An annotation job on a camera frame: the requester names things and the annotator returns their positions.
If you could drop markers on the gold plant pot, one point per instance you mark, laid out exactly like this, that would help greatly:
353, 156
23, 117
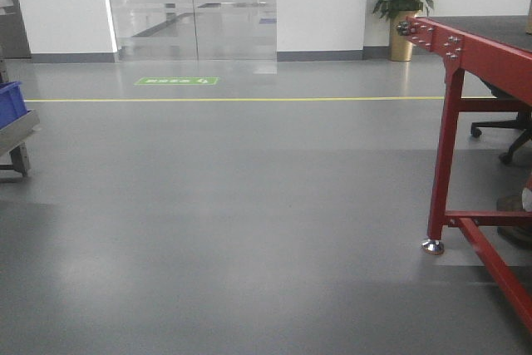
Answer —
400, 48

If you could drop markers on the red metal conveyor frame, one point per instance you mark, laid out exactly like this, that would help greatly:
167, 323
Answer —
509, 69

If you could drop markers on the blue plastic bin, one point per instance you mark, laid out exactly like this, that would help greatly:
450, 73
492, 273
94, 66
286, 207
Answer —
12, 104

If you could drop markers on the grey metal cart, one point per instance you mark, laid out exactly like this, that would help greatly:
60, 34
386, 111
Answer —
13, 142

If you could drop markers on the glass double door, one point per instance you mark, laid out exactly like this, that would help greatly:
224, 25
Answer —
187, 30

